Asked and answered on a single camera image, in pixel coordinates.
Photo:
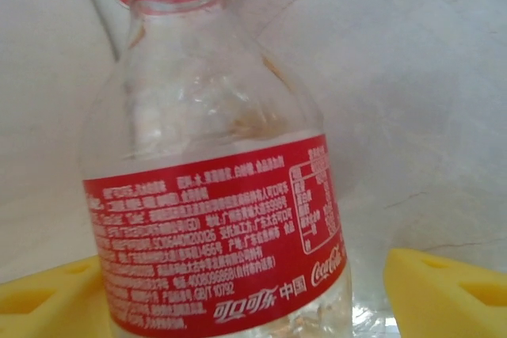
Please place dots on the clear bottle without label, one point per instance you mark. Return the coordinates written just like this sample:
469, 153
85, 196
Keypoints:
374, 316

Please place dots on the beige round waste bin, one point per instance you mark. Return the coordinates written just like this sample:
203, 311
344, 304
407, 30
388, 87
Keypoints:
47, 96

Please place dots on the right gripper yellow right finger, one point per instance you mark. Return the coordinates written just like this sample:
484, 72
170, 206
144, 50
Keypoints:
447, 302

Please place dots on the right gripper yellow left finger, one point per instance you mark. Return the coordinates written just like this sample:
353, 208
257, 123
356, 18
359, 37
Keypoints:
47, 306

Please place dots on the red label cola bottle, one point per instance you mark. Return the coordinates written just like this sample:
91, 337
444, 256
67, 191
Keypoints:
214, 215

